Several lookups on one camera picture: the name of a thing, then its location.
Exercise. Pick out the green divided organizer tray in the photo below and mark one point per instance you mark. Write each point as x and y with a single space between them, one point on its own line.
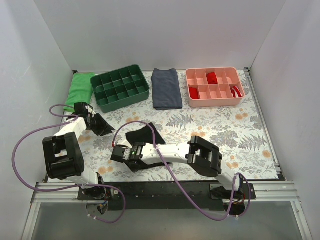
120 88

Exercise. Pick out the rolled red underwear left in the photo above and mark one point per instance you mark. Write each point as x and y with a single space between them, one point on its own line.
193 92

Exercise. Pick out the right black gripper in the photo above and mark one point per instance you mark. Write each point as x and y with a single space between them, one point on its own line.
136 166

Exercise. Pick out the black underwear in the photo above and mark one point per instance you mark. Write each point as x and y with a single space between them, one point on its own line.
138 139

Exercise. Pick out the folded grey-blue towel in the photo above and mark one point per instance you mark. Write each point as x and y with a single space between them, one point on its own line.
166 93

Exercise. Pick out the folded green towel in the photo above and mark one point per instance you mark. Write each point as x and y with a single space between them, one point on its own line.
80 90

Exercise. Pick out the floral patterned table mat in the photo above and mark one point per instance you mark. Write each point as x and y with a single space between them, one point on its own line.
236 130

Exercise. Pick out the rolled red underwear top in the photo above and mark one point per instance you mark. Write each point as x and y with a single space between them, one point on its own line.
212 78

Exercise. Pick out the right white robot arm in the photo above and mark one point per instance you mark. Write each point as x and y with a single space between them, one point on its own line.
201 155

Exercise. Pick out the pink divided organizer tray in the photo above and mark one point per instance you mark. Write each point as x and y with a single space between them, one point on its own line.
214 95

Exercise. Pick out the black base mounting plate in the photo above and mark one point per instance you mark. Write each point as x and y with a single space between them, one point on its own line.
164 195

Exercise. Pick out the rolled red underwear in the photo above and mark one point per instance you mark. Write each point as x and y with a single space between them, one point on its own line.
193 92
212 78

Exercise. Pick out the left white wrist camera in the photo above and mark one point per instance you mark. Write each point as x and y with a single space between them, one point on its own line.
90 110

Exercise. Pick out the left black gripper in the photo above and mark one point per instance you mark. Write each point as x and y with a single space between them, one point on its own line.
96 124

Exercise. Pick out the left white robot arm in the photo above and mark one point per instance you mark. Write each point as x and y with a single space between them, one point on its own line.
63 156

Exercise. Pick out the red white striped underwear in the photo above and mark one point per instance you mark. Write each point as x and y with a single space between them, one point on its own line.
235 91

